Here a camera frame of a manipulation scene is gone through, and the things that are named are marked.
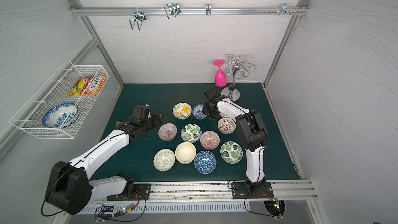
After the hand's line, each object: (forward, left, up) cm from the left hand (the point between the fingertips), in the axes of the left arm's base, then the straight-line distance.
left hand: (161, 119), depth 85 cm
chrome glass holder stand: (+30, -44, -10) cm, 54 cm away
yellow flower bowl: (+13, -9, -10) cm, 19 cm away
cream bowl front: (-14, -14, -12) cm, 23 cm away
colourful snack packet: (+5, +32, +21) cm, 39 cm away
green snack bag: (+3, +30, -11) cm, 32 cm away
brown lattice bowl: (+3, -38, -12) cm, 40 cm away
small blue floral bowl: (+14, -19, -11) cm, 26 cm away
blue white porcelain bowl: (-11, +36, +20) cm, 42 cm away
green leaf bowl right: (-13, -40, -13) cm, 44 cm away
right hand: (+12, -25, -8) cm, 28 cm away
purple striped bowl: (-2, -1, -12) cm, 12 cm away
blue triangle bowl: (-19, -25, -13) cm, 34 cm away
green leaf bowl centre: (-2, -16, -12) cm, 20 cm away
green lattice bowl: (-18, -3, -12) cm, 22 cm away
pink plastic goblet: (+31, -35, +3) cm, 46 cm away
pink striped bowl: (-6, -28, -12) cm, 31 cm away
